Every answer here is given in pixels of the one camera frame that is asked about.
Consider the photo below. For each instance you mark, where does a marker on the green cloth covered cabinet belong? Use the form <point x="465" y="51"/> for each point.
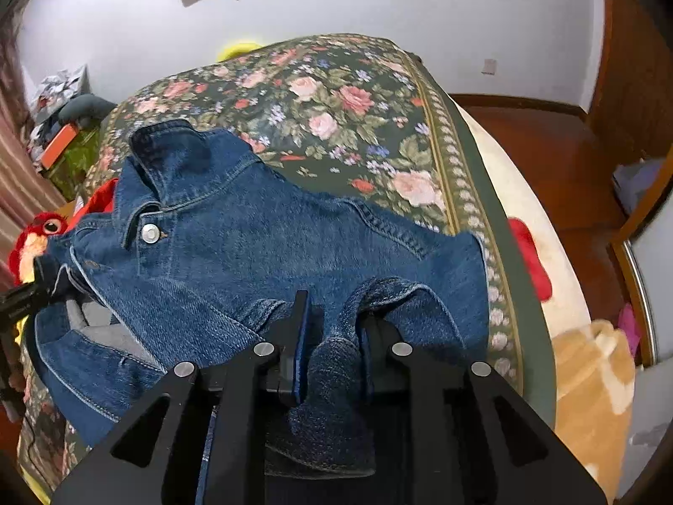
<point x="79" y="165"/>

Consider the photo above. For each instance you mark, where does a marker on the pile of clutter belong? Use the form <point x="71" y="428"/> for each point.
<point x="55" y="87"/>

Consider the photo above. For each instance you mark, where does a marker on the cartoon print bed sheet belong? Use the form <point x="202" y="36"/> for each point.
<point x="526" y="189"/>

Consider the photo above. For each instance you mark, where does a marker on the striped pink curtain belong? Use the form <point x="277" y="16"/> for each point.
<point x="21" y="194"/>

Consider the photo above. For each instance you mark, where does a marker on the pink item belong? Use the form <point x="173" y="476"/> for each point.
<point x="629" y="323"/>

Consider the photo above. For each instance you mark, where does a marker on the wooden door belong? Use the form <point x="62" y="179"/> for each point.
<point x="636" y="63"/>

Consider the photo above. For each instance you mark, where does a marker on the white sliding wardrobe door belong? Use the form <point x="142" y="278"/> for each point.
<point x="657" y="258"/>

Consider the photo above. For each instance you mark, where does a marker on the red plush toy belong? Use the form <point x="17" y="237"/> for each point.
<point x="31" y="244"/>

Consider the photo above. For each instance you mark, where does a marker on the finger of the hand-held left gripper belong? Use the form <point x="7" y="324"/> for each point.
<point x="46" y="276"/>

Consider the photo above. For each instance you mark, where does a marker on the orange box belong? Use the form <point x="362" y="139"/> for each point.
<point x="58" y="146"/>

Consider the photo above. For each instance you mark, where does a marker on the grey blue cloth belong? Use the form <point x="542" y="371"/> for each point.
<point x="636" y="181"/>

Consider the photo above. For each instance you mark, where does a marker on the white wall socket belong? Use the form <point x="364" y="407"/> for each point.
<point x="489" y="66"/>

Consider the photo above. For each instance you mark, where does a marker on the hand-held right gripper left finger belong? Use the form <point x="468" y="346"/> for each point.
<point x="300" y="357"/>

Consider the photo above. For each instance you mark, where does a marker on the yellow round object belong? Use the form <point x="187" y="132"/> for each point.
<point x="236" y="50"/>

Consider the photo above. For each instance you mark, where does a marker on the tan plush blanket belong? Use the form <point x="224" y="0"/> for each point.
<point x="594" y="373"/>

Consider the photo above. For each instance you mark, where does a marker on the red garment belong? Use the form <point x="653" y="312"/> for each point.
<point x="102" y="197"/>

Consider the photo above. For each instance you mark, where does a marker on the blue denim jacket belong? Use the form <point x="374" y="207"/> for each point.
<point x="252" y="231"/>

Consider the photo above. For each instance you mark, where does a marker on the dark grey pillow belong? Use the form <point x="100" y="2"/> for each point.
<point x="84" y="108"/>

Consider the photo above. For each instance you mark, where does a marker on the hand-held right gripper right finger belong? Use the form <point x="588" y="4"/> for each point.
<point x="381" y="342"/>

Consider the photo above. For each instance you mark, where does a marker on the floral bed blanket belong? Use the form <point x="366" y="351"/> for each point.
<point x="342" y="105"/>

